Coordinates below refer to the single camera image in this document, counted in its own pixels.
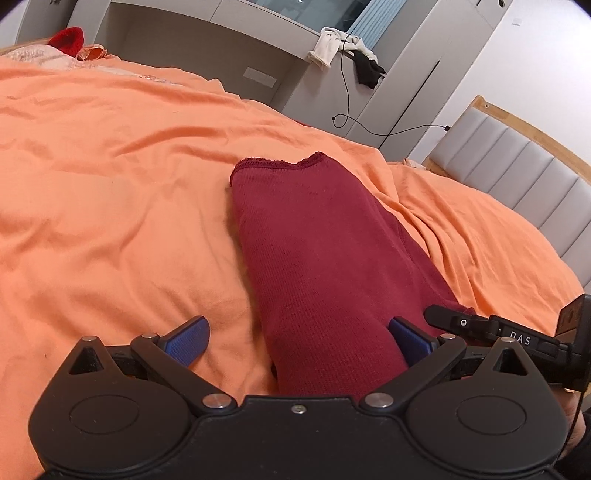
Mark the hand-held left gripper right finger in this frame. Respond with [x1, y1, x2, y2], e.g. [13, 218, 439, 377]
[362, 316, 529, 416]

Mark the orange bed blanket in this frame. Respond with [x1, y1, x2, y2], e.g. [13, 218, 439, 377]
[0, 48, 588, 474]

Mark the grey wardrobe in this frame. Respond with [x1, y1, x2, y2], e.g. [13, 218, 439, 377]
[281, 0, 500, 155]

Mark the pale pink quilt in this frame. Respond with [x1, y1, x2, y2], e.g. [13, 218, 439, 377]
[0, 44, 109, 72]

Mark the dark red knit shirt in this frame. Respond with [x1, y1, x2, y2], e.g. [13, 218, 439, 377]
[228, 151, 479, 398]

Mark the white cloth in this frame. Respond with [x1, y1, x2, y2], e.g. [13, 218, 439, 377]
[305, 26, 379, 71]

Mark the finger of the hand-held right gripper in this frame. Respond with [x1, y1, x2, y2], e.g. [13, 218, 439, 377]
[423, 304, 496, 345]

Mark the red plush item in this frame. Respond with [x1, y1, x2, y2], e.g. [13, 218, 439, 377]
[48, 27, 86, 59]

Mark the grey padded wooden headboard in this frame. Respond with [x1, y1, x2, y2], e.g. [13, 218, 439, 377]
[422, 95, 591, 280]

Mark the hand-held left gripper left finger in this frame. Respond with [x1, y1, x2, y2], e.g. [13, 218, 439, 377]
[67, 315, 236, 416]

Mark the person's right forearm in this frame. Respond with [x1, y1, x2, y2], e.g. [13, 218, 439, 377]
[556, 388, 591, 480]

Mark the black cable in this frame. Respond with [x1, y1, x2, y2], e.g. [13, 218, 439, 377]
[331, 39, 452, 138]

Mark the light blue curtain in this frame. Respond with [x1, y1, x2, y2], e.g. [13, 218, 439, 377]
[346, 0, 417, 48]

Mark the grey window shelf unit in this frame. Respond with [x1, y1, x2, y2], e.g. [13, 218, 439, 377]
[102, 0, 320, 118]

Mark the white wall socket plate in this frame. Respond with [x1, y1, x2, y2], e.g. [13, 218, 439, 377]
[243, 66, 278, 89]

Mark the small orange cloth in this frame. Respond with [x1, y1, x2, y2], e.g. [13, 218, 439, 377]
[76, 44, 109, 62]

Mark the black cloth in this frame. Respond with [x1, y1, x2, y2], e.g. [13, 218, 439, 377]
[353, 49, 388, 91]

